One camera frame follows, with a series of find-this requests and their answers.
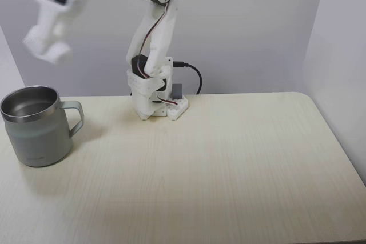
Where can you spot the white gauze dressing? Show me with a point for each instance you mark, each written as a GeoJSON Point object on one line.
{"type": "Point", "coordinates": [54, 52]}

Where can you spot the grey clamp block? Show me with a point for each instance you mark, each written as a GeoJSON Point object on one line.
{"type": "Point", "coordinates": [178, 91]}

